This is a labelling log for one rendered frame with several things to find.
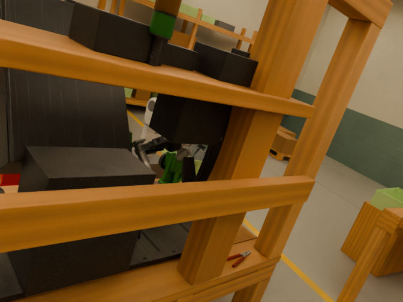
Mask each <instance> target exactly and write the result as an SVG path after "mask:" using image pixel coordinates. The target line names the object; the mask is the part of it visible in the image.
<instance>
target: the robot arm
mask: <svg viewBox="0 0 403 302"><path fill-rule="evenodd" d="M156 99H157V98H151V99H150V100H149V101H148V103H147V106H146V112H145V123H144V126H143V131H142V134H141V135H140V138H139V140H140V139H143V138H145V139H146V141H145V142H144V143H143V144H139V145H138V148H139V151H144V150H145V152H146V154H147V156H148V157H150V156H153V154H156V152H157V151H162V150H164V149H166V150H167V151H169V152H174V151H177V154H176V159H177V161H178V162H180V161H183V158H184V157H188V156H189V155H191V154H192V150H191V149H190V148H189V146H193V145H195V144H179V143H171V142H170V141H168V140H167V139H166V138H164V137H163V136H160V137H158V134H159V133H157V132H155V131H154V130H153V129H151V128H150V127H149V124H150V121H151V117H152V113H153V110H154V106H155V102H156Z"/></svg>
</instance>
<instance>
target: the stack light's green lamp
mask: <svg viewBox="0 0 403 302"><path fill-rule="evenodd" d="M176 20H177V19H176V18H175V17H172V16H169V15H167V14H164V13H160V12H158V11H153V12H152V17H151V21H150V24H149V26H150V28H149V32H148V33H149V34H152V35H155V36H158V37H161V38H164V39H167V40H171V39H170V38H171V37H172V35H173V31H174V28H175V24H176Z"/></svg>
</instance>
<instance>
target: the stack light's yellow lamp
mask: <svg viewBox="0 0 403 302"><path fill-rule="evenodd" d="M181 2H182V0H156V1H155V5H154V11H158V12H160V13H164V14H167V15H169V16H172V17H175V18H176V19H177V16H178V13H179V9H180V6H181Z"/></svg>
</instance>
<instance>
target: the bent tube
mask: <svg viewBox="0 0 403 302"><path fill-rule="evenodd" d="M145 141H146V139H145V138H143V139H140V140H135V141H134V142H133V143H132V148H133V147H134V148H135V150H136V153H137V156H138V158H139V160H141V161H142V162H143V163H144V164H145V165H146V166H147V167H149V168H150V169H151V165H150V162H149V160H148V156H147V154H146V152H145V150H144V151H139V148H138V145H139V144H143V143H144V142H145Z"/></svg>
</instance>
